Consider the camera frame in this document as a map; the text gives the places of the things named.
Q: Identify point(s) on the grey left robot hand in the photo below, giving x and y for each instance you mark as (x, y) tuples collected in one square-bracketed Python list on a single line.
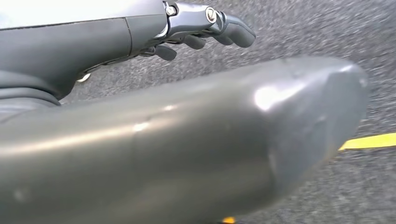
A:
[(77, 40)]

